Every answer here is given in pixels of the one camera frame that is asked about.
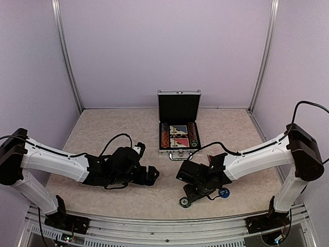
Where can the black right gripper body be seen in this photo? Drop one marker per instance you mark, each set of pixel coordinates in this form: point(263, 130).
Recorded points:
point(199, 192)

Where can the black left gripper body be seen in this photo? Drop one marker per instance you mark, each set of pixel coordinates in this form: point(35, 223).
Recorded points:
point(140, 179)

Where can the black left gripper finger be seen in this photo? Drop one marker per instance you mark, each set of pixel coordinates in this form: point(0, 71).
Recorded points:
point(150, 181)
point(152, 173)

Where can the green poker chip stack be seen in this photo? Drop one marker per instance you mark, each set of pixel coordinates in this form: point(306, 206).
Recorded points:
point(194, 144)

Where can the aluminium poker set case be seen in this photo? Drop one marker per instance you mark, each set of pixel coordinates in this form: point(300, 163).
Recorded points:
point(178, 108)

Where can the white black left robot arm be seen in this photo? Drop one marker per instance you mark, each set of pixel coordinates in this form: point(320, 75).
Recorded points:
point(20, 154)

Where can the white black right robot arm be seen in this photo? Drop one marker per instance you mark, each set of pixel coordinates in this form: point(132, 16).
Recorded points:
point(295, 147)

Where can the blue small blind button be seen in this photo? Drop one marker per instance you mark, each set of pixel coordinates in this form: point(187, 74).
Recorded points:
point(224, 193)

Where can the black red triangular dealer button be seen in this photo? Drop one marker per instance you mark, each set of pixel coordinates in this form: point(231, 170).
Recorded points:
point(209, 157)

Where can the red playing card deck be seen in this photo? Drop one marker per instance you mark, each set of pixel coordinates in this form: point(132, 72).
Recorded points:
point(179, 143)

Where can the blue playing card deck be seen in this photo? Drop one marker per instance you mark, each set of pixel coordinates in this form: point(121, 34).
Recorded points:
point(178, 130)

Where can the right chip row in case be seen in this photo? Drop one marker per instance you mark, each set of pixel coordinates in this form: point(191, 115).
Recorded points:
point(192, 132)

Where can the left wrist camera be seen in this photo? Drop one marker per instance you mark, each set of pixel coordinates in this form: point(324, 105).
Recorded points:
point(139, 148)

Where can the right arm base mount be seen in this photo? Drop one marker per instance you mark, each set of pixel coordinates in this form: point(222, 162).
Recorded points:
point(256, 224)

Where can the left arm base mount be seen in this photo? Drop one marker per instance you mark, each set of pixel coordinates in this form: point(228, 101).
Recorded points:
point(69, 223)

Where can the front aluminium rail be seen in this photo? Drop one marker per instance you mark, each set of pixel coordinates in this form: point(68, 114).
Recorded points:
point(113, 231)

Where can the left aluminium frame post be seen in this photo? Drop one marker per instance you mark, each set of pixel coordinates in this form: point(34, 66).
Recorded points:
point(64, 50)

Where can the aluminium frame post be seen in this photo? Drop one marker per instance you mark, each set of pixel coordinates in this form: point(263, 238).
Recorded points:
point(64, 50)
point(266, 54)

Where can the right aluminium frame post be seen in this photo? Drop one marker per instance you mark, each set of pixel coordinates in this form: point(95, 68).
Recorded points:
point(266, 54)

